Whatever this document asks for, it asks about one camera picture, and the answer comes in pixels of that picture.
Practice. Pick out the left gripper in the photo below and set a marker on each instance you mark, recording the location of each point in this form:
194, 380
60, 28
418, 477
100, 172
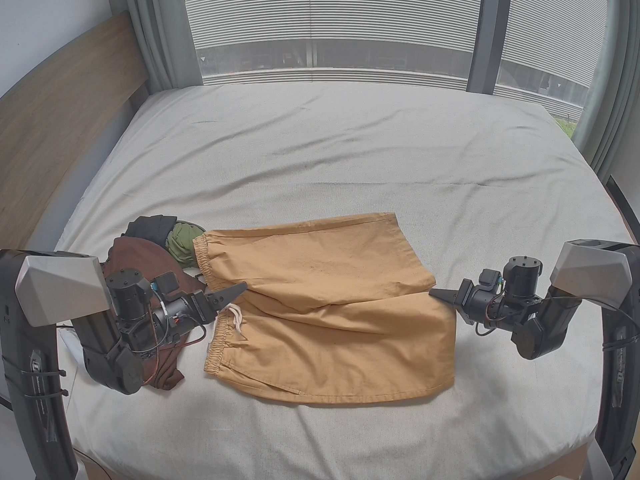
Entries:
187, 310

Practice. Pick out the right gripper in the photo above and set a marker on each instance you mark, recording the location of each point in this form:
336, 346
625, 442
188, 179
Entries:
472, 303

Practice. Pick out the mustard yellow shorts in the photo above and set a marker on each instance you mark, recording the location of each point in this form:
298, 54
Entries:
340, 308

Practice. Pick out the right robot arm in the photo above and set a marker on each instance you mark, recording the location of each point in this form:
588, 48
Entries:
590, 273

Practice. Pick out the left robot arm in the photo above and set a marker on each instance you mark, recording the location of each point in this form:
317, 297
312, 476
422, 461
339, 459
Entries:
55, 288

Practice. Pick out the bed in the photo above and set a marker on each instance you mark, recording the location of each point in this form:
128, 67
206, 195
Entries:
350, 158

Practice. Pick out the green garment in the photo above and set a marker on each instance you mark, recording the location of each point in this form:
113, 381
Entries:
182, 240

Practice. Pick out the brown garment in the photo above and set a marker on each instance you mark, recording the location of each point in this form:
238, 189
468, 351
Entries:
140, 255

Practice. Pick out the black garment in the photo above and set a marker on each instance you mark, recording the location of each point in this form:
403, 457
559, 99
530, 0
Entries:
147, 228

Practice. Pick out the white garment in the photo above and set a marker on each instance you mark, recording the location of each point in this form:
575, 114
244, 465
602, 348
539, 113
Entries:
65, 334

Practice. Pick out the grey-green curtain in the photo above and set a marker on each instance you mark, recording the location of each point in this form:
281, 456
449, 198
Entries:
612, 93
155, 28

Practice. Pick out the window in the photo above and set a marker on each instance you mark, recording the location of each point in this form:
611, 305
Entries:
350, 18

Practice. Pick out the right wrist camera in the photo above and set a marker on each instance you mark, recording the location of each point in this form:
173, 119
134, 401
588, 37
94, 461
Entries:
489, 278

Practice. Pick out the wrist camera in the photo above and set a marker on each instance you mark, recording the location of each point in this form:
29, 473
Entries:
166, 284
489, 278

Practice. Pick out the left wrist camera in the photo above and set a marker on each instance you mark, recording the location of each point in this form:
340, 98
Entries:
166, 284

